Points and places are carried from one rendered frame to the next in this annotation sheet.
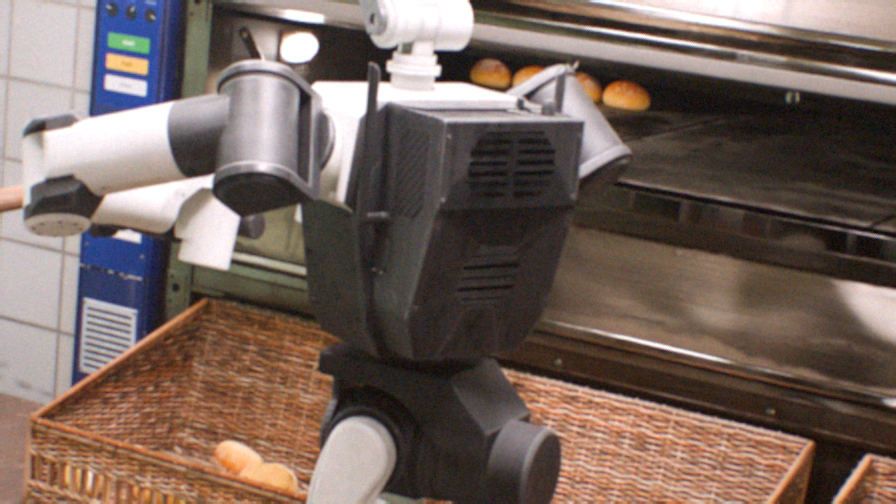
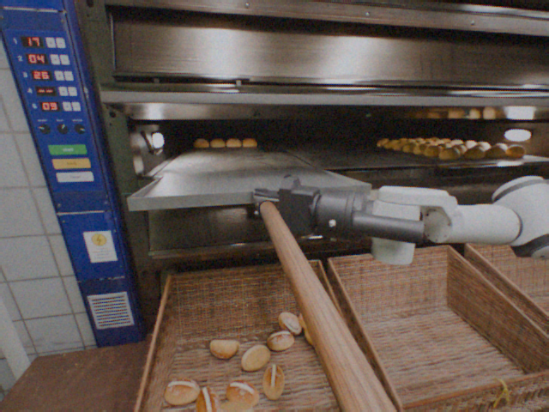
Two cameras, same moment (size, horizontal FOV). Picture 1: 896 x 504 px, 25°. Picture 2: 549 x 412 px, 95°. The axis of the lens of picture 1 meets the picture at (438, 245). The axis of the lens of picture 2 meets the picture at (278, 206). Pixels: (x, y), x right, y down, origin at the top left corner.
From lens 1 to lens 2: 274 cm
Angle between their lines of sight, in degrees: 37
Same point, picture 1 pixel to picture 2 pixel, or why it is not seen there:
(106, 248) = (93, 269)
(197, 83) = (127, 166)
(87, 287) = (87, 291)
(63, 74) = (17, 178)
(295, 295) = (217, 256)
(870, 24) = (485, 78)
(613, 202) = (371, 177)
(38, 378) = (68, 337)
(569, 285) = not seen: hidden behind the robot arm
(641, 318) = not seen: hidden behind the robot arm
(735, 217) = (420, 172)
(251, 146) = not seen: outside the picture
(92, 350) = (102, 318)
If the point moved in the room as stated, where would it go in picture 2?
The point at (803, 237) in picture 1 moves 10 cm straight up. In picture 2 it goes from (445, 173) to (450, 148)
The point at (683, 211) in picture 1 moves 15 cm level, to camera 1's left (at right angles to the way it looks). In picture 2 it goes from (400, 174) to (377, 180)
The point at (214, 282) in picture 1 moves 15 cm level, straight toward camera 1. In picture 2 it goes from (168, 263) to (187, 281)
